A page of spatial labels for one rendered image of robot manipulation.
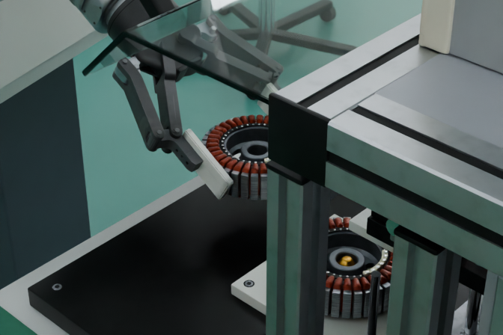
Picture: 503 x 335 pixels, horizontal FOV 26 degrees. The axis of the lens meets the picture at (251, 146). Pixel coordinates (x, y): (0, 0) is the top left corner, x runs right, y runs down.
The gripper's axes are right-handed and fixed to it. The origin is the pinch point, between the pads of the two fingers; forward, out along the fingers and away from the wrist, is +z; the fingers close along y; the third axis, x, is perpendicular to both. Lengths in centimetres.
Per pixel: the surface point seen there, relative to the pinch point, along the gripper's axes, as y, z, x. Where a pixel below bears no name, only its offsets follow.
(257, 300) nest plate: 11.8, 12.4, 0.8
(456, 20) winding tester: 15.0, 11.4, 41.4
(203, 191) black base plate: 2.0, -1.7, -8.6
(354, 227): 7.3, 13.8, 12.4
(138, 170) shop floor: -69, -47, -123
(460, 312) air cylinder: 4.9, 24.8, 12.7
